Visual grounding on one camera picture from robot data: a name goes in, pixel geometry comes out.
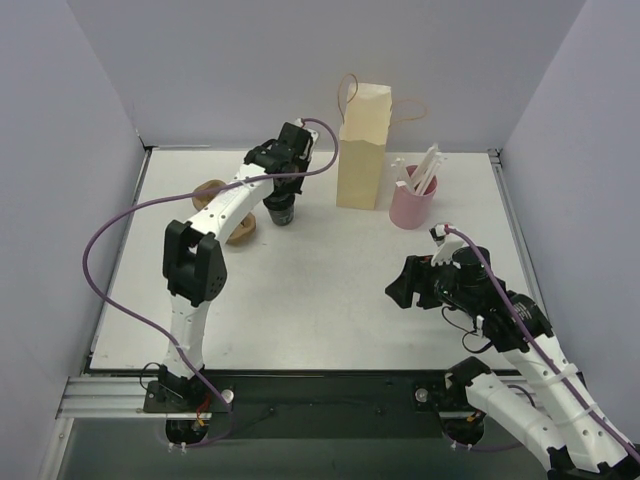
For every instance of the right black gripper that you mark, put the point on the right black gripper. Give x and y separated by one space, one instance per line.
417 282

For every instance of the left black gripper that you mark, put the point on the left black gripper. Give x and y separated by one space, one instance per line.
281 203

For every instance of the black coffee cup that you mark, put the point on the black coffee cup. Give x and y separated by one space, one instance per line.
281 209

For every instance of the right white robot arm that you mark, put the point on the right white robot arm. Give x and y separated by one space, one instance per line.
568 434

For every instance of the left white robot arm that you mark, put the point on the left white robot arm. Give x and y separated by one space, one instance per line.
194 266

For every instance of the pink straw holder cup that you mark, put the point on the pink straw holder cup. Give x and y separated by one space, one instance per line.
409 210

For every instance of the beige paper bag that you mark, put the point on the beige paper bag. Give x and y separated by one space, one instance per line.
367 113

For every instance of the brown pulp cup carrier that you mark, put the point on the brown pulp cup carrier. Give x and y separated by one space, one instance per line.
227 213

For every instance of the white wrapped straw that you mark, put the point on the white wrapped straw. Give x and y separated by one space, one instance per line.
403 179
419 174
430 174

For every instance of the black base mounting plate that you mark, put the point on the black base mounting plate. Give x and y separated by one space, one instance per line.
314 404

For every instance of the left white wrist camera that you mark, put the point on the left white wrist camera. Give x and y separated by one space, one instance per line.
311 134

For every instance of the aluminium frame rail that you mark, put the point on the aluminium frame rail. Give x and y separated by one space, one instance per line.
307 296

